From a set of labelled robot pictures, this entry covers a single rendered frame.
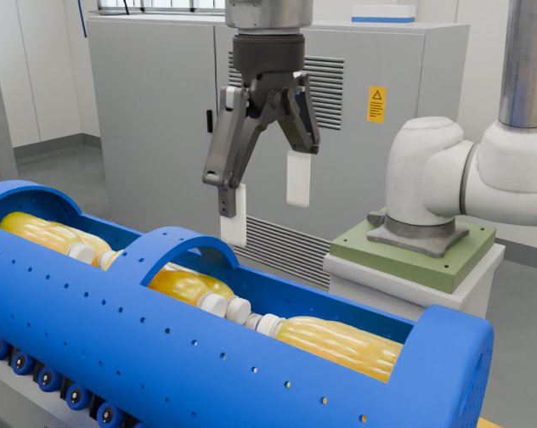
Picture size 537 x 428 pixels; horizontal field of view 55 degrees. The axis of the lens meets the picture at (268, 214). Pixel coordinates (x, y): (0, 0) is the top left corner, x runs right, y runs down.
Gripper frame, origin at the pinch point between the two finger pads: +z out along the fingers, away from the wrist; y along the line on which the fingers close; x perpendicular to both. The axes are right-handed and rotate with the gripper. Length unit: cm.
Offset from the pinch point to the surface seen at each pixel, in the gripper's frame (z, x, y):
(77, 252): 15.0, -36.8, 1.0
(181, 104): 31, -167, -165
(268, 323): 14.8, 0.5, 0.8
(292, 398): 14.6, 10.1, 10.6
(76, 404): 36.0, -29.6, 10.4
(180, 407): 21.0, -3.7, 13.0
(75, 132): 115, -461, -306
